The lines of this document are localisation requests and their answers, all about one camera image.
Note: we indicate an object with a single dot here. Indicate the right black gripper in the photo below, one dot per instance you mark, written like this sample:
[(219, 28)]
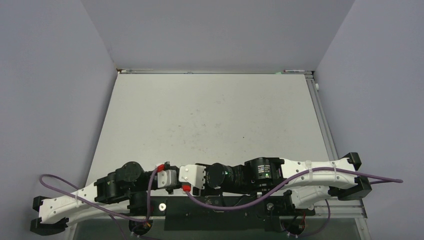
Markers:
[(207, 190)]

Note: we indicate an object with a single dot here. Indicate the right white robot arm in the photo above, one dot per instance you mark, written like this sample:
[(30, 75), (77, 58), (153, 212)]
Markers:
[(309, 181)]

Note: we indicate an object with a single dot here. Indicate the aluminium frame rail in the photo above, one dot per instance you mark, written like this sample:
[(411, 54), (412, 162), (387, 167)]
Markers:
[(344, 209)]

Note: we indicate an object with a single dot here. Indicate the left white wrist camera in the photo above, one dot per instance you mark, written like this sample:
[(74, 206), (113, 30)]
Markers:
[(168, 179)]

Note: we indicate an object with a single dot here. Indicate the marker pen on rail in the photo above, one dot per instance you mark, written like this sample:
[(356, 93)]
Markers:
[(297, 71)]

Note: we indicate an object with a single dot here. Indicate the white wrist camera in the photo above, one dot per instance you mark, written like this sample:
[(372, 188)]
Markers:
[(168, 179), (193, 174)]

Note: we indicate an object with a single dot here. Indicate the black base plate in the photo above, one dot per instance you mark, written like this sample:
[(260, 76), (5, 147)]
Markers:
[(181, 214)]

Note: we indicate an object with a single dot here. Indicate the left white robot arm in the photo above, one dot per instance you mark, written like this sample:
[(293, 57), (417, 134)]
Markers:
[(124, 193)]

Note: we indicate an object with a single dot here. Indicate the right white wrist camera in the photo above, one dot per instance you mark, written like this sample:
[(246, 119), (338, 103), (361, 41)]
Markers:
[(193, 174)]

